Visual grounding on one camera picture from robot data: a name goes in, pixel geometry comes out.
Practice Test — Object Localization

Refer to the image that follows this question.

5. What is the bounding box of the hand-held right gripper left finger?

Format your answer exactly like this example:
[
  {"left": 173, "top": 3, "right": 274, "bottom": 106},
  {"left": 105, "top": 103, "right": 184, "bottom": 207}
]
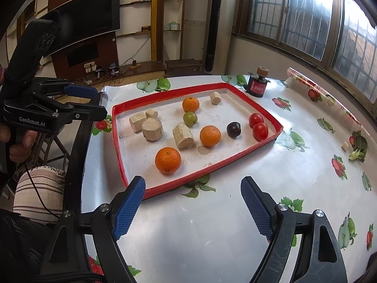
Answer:
[{"left": 40, "top": 175, "right": 146, "bottom": 283}]

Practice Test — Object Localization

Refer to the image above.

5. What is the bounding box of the curved black television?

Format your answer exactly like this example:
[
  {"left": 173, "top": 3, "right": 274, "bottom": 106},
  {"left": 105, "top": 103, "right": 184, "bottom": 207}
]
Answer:
[{"left": 38, "top": 0, "right": 121, "bottom": 58}]

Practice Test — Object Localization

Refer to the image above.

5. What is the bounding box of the fruit-printed tablecloth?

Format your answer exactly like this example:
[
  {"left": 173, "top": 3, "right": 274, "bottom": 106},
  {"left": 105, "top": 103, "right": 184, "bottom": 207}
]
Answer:
[{"left": 79, "top": 67, "right": 377, "bottom": 283}]

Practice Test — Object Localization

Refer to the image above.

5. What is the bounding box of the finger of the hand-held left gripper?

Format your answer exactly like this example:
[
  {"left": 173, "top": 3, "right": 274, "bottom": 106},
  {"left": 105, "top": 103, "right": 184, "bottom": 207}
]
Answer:
[
  {"left": 44, "top": 99, "right": 108, "bottom": 121},
  {"left": 40, "top": 79, "right": 98, "bottom": 98}
]

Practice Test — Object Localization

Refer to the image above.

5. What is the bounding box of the wooden tv cabinet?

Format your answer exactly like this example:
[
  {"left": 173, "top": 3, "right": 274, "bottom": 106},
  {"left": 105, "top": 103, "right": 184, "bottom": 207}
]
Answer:
[{"left": 53, "top": 60, "right": 165, "bottom": 87}]

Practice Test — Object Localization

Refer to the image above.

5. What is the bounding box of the orange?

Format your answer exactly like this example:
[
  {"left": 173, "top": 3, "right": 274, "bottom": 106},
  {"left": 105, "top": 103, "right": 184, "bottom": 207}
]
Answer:
[
  {"left": 182, "top": 97, "right": 200, "bottom": 113},
  {"left": 199, "top": 125, "right": 222, "bottom": 147},
  {"left": 155, "top": 147, "right": 182, "bottom": 174}
]

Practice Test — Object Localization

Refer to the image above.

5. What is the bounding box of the barred window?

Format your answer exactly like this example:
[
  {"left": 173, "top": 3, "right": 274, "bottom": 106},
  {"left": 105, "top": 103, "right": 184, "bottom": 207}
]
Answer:
[{"left": 236, "top": 0, "right": 377, "bottom": 95}]

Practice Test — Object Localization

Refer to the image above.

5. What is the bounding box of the green round fruit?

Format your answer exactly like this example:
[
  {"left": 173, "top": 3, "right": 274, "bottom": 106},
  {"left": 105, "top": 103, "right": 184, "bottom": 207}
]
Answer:
[{"left": 183, "top": 112, "right": 198, "bottom": 127}]

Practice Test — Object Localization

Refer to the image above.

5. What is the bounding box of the red tomato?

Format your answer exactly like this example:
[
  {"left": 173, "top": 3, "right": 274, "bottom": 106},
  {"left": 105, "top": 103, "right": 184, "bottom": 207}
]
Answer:
[
  {"left": 252, "top": 122, "right": 269, "bottom": 141},
  {"left": 249, "top": 113, "right": 265, "bottom": 128}
]

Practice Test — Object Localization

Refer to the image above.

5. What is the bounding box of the red rimmed white tray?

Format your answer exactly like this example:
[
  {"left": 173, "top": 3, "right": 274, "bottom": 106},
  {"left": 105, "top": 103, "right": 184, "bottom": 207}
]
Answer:
[{"left": 112, "top": 83, "right": 284, "bottom": 200}]

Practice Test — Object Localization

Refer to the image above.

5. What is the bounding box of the person's left hand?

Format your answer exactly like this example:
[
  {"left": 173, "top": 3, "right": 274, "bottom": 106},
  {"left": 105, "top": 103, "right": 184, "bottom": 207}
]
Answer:
[{"left": 0, "top": 122, "right": 39, "bottom": 163}]

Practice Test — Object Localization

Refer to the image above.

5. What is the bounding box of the black canister red label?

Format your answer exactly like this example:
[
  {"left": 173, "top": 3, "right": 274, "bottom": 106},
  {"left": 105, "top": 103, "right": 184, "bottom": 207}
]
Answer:
[{"left": 247, "top": 72, "right": 271, "bottom": 98}]

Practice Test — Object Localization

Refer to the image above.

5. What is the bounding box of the standing tower air conditioner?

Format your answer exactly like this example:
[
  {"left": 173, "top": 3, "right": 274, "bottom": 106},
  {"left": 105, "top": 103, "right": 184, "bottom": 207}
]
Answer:
[{"left": 202, "top": 0, "right": 238, "bottom": 74}]

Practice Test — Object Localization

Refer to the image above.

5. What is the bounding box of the large round beige chunk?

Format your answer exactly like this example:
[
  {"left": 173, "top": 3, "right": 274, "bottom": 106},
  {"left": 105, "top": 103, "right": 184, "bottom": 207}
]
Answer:
[{"left": 142, "top": 118, "right": 164, "bottom": 142}]

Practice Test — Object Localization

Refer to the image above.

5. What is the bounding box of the dark purple plum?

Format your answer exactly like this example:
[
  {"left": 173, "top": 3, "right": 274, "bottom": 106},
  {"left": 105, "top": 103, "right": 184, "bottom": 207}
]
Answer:
[{"left": 226, "top": 122, "right": 242, "bottom": 138}]

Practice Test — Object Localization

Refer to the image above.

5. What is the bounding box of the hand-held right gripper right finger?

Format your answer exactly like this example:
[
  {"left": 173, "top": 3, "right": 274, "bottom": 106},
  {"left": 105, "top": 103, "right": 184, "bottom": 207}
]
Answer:
[{"left": 241, "top": 176, "right": 348, "bottom": 283}]

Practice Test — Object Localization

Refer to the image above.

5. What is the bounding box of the brown wooden bench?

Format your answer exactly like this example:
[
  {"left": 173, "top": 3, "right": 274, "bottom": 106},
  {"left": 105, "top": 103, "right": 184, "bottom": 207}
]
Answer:
[{"left": 164, "top": 58, "right": 203, "bottom": 77}]

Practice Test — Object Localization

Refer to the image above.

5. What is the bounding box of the striped beige cushion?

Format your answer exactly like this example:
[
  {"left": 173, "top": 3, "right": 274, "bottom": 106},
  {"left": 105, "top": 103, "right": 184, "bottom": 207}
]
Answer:
[{"left": 13, "top": 166, "right": 66, "bottom": 225}]

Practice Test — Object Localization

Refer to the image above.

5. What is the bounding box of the green bok choy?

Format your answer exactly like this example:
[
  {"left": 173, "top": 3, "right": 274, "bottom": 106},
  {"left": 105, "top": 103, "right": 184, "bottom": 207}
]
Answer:
[{"left": 348, "top": 130, "right": 369, "bottom": 162}]

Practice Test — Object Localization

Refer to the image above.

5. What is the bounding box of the wooden wall shelf unit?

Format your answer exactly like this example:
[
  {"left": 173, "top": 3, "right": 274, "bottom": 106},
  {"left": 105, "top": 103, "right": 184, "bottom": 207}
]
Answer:
[{"left": 116, "top": 0, "right": 189, "bottom": 62}]

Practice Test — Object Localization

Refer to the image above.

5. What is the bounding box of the long beige cork-like chunk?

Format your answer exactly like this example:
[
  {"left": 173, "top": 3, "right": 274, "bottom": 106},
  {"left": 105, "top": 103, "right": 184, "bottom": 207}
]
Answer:
[{"left": 172, "top": 124, "right": 194, "bottom": 150}]

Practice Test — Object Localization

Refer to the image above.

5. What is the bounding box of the thin black cable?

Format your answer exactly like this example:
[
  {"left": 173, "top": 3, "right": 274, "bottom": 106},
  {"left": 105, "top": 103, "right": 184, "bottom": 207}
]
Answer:
[{"left": 24, "top": 161, "right": 64, "bottom": 213}]

